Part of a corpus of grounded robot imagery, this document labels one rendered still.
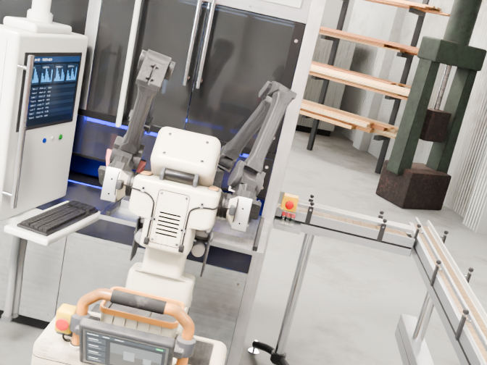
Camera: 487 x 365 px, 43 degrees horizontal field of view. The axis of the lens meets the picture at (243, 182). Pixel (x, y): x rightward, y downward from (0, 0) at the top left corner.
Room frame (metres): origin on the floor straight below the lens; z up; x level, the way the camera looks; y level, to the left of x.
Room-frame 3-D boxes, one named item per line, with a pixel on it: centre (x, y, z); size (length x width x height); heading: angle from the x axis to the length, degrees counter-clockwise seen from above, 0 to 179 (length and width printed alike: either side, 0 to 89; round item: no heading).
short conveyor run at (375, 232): (2.94, -0.53, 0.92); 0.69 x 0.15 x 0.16; 87
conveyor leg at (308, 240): (2.94, -0.38, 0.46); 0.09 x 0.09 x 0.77; 87
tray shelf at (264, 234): (2.64, 0.20, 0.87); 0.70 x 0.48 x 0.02; 87
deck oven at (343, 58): (11.48, -0.86, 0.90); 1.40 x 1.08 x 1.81; 14
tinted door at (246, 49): (2.81, 0.10, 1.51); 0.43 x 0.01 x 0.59; 87
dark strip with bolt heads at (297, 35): (2.79, -0.09, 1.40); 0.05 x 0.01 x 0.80; 87
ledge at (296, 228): (2.85, -0.25, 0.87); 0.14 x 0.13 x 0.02; 177
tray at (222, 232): (2.59, 0.03, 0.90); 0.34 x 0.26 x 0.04; 177
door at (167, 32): (2.83, 0.55, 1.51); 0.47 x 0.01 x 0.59; 87
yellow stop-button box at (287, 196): (2.81, -0.23, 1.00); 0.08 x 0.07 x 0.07; 177
